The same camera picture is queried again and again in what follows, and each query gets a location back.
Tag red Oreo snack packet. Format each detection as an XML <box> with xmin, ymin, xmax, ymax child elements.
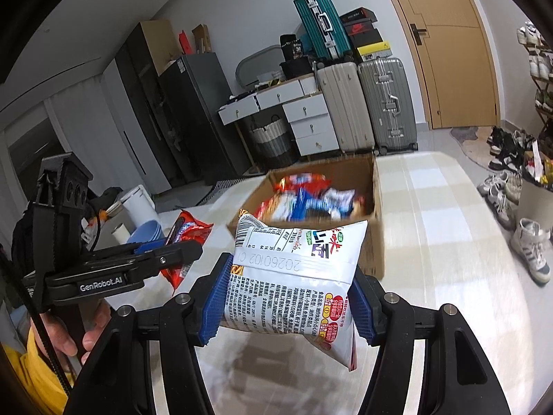
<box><xmin>160</xmin><ymin>210</ymin><xmax>214</xmax><ymax>291</ymax></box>

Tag white and red noodle snack bag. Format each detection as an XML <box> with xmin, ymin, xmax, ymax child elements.
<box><xmin>222</xmin><ymin>213</ymin><xmax>368</xmax><ymax>371</ymax></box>

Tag yellow sleeve forearm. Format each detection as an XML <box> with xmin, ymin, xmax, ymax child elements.
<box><xmin>2</xmin><ymin>329</ymin><xmax>67</xmax><ymax>414</ymax></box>

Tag person's left hand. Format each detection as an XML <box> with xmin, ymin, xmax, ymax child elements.
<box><xmin>32</xmin><ymin>298</ymin><xmax>113</xmax><ymax>365</ymax></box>

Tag white kettle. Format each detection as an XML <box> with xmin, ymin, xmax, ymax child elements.
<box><xmin>118</xmin><ymin>185</ymin><xmax>159</xmax><ymax>228</ymax></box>

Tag stacked blue bowls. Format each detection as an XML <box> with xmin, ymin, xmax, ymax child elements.
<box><xmin>126</xmin><ymin>219</ymin><xmax>163</xmax><ymax>243</ymax></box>

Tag checkered beige tablecloth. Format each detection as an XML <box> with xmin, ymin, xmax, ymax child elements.
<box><xmin>103</xmin><ymin>150</ymin><xmax>541</xmax><ymax>415</ymax></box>

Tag white high-top sneaker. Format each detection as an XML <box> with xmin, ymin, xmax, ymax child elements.
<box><xmin>510</xmin><ymin>218</ymin><xmax>551</xmax><ymax>286</ymax></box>

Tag black patterned rug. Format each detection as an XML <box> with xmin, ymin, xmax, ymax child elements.
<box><xmin>196</xmin><ymin>179</ymin><xmax>243</xmax><ymax>206</ymax></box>

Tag dark grey refrigerator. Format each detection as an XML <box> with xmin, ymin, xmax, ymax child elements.
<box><xmin>159</xmin><ymin>53</ymin><xmax>251</xmax><ymax>184</ymax></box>

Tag pile of shoes on floor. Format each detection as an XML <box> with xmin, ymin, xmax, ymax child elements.
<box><xmin>477</xmin><ymin>127</ymin><xmax>534</xmax><ymax>231</ymax></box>

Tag blue Oreo packet in box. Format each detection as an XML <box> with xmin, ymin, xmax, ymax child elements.
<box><xmin>297</xmin><ymin>187</ymin><xmax>366</xmax><ymax>221</ymax></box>

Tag brown SF cardboard box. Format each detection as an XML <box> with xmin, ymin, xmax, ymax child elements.
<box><xmin>227</xmin><ymin>154</ymin><xmax>385</xmax><ymax>279</ymax></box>

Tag orange noodle snack bag in box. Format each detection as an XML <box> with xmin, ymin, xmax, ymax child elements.
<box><xmin>254</xmin><ymin>193</ymin><xmax>306</xmax><ymax>223</ymax></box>

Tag round door mat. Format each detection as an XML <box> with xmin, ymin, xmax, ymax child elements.
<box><xmin>450</xmin><ymin>127</ymin><xmax>493</xmax><ymax>170</ymax></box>

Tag red snack bag in box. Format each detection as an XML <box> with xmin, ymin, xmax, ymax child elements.
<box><xmin>274</xmin><ymin>173</ymin><xmax>332</xmax><ymax>195</ymax></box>

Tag woven laundry basket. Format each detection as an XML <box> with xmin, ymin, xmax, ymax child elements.
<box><xmin>249</xmin><ymin>114</ymin><xmax>299</xmax><ymax>169</ymax></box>

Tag grey oval mirror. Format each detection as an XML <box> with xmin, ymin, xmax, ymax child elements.
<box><xmin>235</xmin><ymin>44</ymin><xmax>284</xmax><ymax>90</ymax></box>

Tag white desk with drawers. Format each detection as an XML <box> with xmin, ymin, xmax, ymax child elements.
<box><xmin>218</xmin><ymin>73</ymin><xmax>339</xmax><ymax>156</ymax></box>

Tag silver grey suitcase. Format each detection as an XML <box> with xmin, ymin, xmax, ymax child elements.
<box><xmin>358</xmin><ymin>56</ymin><xmax>418</xmax><ymax>156</ymax></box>

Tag wooden door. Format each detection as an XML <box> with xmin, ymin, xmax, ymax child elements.
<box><xmin>392</xmin><ymin>0</ymin><xmax>499</xmax><ymax>129</ymax></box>

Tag beige suitcase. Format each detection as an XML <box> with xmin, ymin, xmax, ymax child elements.
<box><xmin>317</xmin><ymin>62</ymin><xmax>376</xmax><ymax>153</ymax></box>

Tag black bag on desk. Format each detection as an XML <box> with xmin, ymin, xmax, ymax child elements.
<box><xmin>279</xmin><ymin>34</ymin><xmax>304</xmax><ymax>61</ymax></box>

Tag wooden shoe rack with shoes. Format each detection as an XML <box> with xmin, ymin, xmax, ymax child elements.
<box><xmin>516</xmin><ymin>21</ymin><xmax>553</xmax><ymax>149</ymax></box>

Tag stack of shoe boxes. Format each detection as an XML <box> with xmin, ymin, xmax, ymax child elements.
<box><xmin>339</xmin><ymin>7</ymin><xmax>392</xmax><ymax>64</ymax></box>

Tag teal suitcase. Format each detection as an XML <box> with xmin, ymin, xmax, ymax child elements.
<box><xmin>293</xmin><ymin>0</ymin><xmax>352</xmax><ymax>61</ymax></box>

